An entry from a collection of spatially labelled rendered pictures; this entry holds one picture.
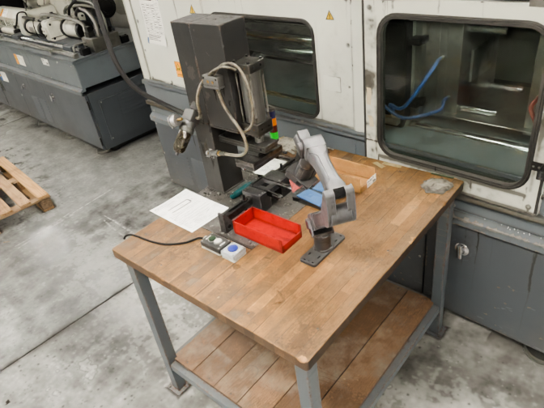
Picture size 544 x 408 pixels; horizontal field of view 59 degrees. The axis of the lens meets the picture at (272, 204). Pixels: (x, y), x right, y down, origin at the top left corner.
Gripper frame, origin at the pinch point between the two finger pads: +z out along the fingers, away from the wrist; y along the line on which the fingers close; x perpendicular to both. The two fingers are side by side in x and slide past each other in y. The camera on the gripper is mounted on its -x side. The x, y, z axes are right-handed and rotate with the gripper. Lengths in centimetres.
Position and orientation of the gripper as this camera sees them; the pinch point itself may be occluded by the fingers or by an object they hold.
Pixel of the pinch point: (294, 189)
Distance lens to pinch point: 174.5
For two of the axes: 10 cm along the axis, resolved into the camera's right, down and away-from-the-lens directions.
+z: -2.6, 5.7, 7.8
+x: -6.3, 5.1, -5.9
